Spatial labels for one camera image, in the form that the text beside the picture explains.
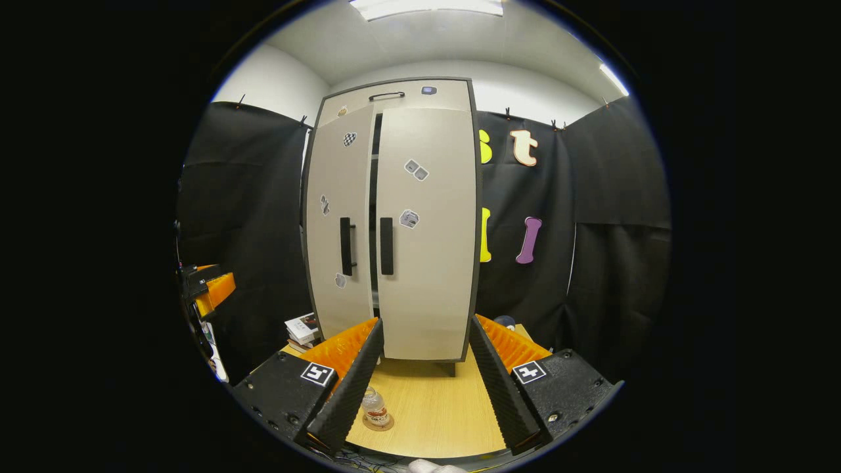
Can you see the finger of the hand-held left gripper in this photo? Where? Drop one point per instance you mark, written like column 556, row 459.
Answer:
column 219, row 290
column 205, row 268

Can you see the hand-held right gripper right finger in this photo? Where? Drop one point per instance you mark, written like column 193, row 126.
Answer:
column 499, row 387

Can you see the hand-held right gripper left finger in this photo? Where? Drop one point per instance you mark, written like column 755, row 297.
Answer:
column 351, row 387

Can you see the clear bottle with red label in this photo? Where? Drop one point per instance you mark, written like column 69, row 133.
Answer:
column 374, row 407

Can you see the round brown cork coaster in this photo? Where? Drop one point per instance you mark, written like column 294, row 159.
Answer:
column 388, row 424

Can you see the grey cabinet door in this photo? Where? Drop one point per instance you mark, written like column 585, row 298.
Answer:
column 427, row 263
column 338, row 197

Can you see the grey cabinet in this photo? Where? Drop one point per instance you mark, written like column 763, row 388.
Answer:
column 374, row 190

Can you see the grey cabinet drawer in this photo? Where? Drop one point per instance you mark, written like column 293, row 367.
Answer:
column 407, row 95

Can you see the brown cover book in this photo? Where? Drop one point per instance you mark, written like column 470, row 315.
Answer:
column 299, row 345

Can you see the white cover book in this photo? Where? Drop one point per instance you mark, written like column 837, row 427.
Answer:
column 302, row 325

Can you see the black backdrop cloth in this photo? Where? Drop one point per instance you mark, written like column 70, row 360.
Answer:
column 604, row 184

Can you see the small ceiling light panel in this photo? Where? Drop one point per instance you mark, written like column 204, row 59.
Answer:
column 613, row 79

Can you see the large ceiling light panel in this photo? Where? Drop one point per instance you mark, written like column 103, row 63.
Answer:
column 427, row 6

